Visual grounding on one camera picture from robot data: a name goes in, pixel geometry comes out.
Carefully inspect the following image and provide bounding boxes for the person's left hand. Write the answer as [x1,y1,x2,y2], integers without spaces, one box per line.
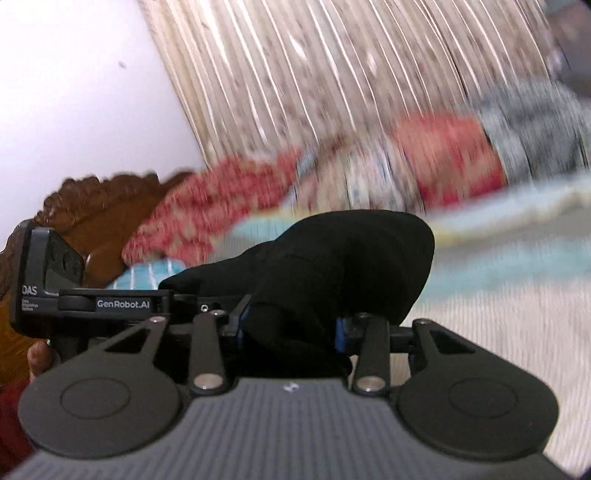
[27,340,62,382]

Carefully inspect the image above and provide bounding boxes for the black pants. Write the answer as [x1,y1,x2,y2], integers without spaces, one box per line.
[157,209,437,379]

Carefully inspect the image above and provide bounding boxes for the carved wooden headboard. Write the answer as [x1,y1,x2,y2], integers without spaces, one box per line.
[0,172,195,298]

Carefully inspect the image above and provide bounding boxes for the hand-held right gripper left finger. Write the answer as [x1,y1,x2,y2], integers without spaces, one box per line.
[104,295,254,397]

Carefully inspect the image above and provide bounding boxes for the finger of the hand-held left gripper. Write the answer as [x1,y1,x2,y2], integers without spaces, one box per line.
[171,291,250,317]

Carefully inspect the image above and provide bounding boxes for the patterned bedsheet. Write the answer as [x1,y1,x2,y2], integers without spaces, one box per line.
[113,175,591,474]

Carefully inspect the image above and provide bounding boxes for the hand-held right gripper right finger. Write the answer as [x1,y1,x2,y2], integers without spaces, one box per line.
[335,313,477,397]

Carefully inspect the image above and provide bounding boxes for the red garment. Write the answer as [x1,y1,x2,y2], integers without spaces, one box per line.
[0,376,37,468]

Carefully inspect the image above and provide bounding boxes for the leaf print curtain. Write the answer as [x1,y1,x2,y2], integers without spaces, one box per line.
[139,0,568,172]

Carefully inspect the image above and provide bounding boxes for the patchwork floral quilt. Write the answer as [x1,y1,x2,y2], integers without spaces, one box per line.
[121,78,591,268]

